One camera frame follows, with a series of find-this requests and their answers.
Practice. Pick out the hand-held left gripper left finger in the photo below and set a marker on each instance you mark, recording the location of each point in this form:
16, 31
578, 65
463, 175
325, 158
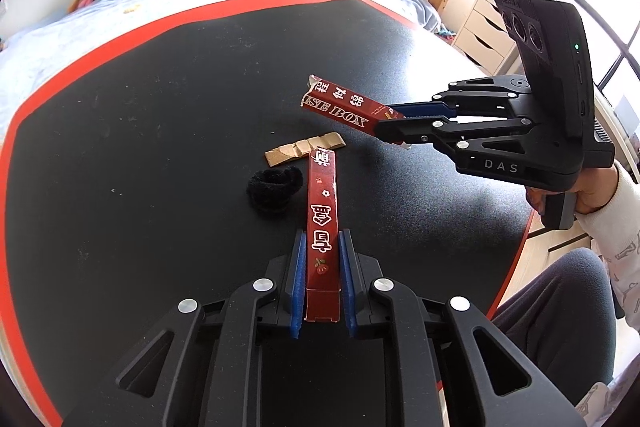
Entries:
298, 277

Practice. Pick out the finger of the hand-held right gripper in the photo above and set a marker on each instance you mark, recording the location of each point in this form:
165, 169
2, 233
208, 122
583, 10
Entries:
425, 109
405, 130

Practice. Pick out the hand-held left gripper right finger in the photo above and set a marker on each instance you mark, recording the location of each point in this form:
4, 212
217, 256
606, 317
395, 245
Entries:
347, 277

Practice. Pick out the red box with torn end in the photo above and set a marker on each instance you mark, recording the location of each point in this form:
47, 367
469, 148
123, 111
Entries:
340, 107

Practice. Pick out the long red printed box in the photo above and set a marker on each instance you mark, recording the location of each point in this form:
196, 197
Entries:
324, 207

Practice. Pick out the person's right forearm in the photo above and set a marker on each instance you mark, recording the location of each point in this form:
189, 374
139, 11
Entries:
625, 247

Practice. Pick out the person's right hand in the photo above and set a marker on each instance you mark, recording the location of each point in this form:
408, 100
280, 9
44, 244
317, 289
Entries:
600, 187

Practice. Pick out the white drawer cabinet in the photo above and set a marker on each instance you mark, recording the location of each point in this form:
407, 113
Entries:
485, 38

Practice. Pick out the black fuzzy scrunchie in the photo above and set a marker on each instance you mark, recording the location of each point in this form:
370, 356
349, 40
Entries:
265, 188

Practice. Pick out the white printed pajama top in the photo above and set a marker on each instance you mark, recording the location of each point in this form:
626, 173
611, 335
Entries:
602, 402

